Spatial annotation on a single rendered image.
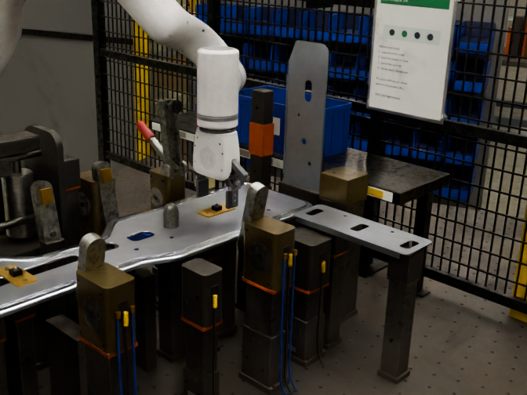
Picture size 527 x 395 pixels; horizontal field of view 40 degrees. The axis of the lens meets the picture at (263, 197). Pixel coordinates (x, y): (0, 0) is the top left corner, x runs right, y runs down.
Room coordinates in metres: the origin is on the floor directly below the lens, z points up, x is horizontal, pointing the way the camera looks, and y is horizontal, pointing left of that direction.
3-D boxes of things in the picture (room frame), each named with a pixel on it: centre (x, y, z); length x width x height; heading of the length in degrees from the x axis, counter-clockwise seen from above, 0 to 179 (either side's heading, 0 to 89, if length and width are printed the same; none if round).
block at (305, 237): (1.36, -0.10, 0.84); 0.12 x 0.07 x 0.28; 47
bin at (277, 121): (1.89, -0.06, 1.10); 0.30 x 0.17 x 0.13; 48
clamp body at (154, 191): (1.57, 0.23, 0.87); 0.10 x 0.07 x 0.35; 47
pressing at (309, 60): (1.63, -0.09, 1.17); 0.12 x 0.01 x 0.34; 47
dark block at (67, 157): (1.41, 0.42, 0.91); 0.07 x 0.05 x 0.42; 47
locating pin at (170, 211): (1.35, 0.18, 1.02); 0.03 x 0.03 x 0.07
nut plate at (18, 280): (1.10, 0.42, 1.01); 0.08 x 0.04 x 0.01; 47
